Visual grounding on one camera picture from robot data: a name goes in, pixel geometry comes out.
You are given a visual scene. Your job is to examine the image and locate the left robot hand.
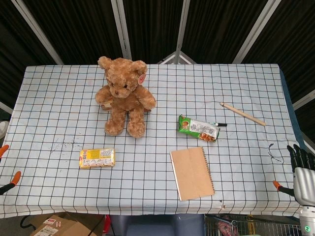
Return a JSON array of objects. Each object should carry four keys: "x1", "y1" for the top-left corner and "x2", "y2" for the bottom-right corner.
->
[{"x1": 0, "y1": 144, "x2": 22, "y2": 196}]

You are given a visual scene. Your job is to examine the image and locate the wooden stick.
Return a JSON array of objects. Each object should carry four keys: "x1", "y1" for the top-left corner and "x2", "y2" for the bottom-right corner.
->
[{"x1": 220, "y1": 102, "x2": 267, "y2": 127}]

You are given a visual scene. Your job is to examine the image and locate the brown cardboard shipping box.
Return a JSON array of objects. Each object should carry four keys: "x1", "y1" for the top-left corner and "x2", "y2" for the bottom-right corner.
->
[{"x1": 29, "y1": 212, "x2": 104, "y2": 236}]

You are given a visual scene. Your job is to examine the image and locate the yellow snack box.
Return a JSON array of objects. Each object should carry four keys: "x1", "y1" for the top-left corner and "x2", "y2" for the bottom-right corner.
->
[{"x1": 79, "y1": 148, "x2": 116, "y2": 169}]

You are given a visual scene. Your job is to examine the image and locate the white shoe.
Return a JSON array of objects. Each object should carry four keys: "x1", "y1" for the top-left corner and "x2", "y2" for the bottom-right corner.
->
[{"x1": 0, "y1": 120, "x2": 10, "y2": 139}]

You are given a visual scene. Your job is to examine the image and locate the white checked tablecloth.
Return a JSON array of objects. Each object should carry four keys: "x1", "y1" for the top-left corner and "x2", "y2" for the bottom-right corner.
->
[{"x1": 0, "y1": 64, "x2": 302, "y2": 219}]

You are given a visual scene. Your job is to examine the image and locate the blue chair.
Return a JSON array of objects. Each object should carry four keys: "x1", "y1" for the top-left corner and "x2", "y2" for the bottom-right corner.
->
[{"x1": 109, "y1": 215, "x2": 205, "y2": 236}]

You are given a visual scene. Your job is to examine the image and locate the wire mesh basket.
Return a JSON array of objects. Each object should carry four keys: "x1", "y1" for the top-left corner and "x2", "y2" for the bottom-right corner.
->
[{"x1": 205, "y1": 213, "x2": 302, "y2": 236}]

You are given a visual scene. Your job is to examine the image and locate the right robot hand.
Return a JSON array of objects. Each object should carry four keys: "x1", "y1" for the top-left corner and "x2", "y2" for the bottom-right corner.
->
[{"x1": 272, "y1": 144, "x2": 315, "y2": 207}]

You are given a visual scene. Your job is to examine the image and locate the thin black thread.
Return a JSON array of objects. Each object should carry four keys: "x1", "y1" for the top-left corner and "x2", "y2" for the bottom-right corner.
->
[{"x1": 267, "y1": 143, "x2": 283, "y2": 163}]

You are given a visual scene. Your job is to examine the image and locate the green snack packet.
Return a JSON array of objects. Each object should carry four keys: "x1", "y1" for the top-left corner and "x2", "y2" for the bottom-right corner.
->
[{"x1": 177, "y1": 114, "x2": 221, "y2": 143}]

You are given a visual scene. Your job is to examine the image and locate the brown plush teddy bear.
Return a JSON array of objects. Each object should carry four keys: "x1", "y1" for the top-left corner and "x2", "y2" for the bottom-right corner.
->
[{"x1": 94, "y1": 56, "x2": 157, "y2": 138}]

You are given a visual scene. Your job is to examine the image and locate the brown spiral notebook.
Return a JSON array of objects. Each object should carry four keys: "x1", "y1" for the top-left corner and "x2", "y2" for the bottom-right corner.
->
[{"x1": 169, "y1": 147, "x2": 216, "y2": 202}]

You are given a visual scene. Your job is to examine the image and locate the white metal frame post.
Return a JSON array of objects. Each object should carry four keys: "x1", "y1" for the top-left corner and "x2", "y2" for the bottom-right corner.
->
[
  {"x1": 174, "y1": 0, "x2": 190, "y2": 64},
  {"x1": 110, "y1": 0, "x2": 133, "y2": 64},
  {"x1": 232, "y1": 0, "x2": 277, "y2": 64},
  {"x1": 11, "y1": 0, "x2": 64, "y2": 65}
]

